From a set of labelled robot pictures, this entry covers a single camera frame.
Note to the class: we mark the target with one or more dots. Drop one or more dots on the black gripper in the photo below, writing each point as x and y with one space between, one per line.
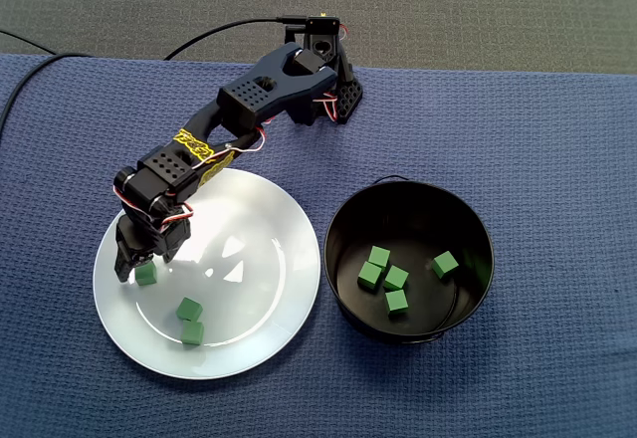
130 245

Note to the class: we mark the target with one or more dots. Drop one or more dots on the green cube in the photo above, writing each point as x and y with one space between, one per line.
192 333
369 276
397 279
445 265
396 302
379 256
146 275
189 308

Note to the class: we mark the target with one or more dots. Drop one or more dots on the black robot arm with stickers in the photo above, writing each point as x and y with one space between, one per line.
278 84

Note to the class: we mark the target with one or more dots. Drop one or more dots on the white round plate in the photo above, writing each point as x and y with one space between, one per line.
239 269

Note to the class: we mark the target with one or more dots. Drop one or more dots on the black metal bucket container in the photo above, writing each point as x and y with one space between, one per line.
423 209

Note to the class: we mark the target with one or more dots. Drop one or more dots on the blue waffle-weave mat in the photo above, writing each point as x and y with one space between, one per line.
547 209

